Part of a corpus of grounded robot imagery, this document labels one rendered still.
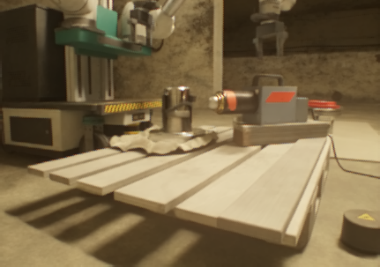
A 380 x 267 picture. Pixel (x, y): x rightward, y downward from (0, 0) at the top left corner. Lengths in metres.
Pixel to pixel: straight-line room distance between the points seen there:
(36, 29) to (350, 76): 9.33
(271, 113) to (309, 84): 8.90
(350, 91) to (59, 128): 9.34
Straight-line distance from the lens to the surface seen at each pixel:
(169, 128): 1.19
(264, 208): 0.54
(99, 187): 0.73
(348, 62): 10.09
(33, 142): 1.61
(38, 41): 1.68
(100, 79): 1.83
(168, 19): 1.92
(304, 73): 10.16
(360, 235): 0.78
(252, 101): 1.19
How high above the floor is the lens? 0.38
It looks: 7 degrees down
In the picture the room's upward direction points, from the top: straight up
